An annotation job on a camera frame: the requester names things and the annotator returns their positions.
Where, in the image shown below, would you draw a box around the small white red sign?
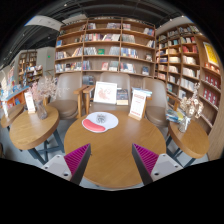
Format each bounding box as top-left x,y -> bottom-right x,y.
23,91 -> 37,115

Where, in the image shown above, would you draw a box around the tall wooden bookshelf unit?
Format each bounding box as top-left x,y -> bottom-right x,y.
154,23 -> 224,151

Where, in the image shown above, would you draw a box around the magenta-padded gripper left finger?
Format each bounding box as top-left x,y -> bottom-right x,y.
41,143 -> 92,185

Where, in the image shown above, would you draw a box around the yellow wall poster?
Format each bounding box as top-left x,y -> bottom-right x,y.
203,42 -> 221,68

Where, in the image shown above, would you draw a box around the wide wooden bookshelf unit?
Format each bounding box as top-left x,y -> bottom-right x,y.
54,18 -> 157,84

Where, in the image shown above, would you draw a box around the white red sign wooden base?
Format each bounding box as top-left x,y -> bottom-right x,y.
128,90 -> 148,122

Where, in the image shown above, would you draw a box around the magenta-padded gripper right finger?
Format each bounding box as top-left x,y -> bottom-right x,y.
131,143 -> 183,186

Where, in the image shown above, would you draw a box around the white mouse pad red wrist-rest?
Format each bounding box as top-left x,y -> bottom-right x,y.
81,111 -> 120,134

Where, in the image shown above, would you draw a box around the glass vase pale flowers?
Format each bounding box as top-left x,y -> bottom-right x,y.
31,75 -> 61,120

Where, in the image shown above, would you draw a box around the stack of colourful books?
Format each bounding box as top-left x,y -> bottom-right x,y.
165,109 -> 186,124

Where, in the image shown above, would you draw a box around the dark cover book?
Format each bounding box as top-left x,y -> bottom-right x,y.
116,88 -> 130,106

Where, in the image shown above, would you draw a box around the transparent computer mouse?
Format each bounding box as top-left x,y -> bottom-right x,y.
95,113 -> 108,125

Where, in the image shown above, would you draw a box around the orange book display stand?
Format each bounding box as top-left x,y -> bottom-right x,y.
0,66 -> 30,109

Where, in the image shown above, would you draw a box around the glass vase dried flowers ribbon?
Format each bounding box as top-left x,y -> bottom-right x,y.
177,83 -> 204,134

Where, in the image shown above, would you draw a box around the white framed flower picture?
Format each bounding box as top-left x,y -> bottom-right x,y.
92,80 -> 119,106

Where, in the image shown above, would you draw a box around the brown padded wooden armchair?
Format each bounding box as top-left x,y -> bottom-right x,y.
143,77 -> 182,129
83,72 -> 133,114
49,72 -> 89,121

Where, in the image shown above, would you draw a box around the round wooden side table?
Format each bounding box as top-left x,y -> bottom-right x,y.
167,119 -> 211,168
9,105 -> 65,166
0,103 -> 26,130

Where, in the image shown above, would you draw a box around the distant wooden bookshelf unit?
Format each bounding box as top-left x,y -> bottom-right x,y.
18,49 -> 44,84

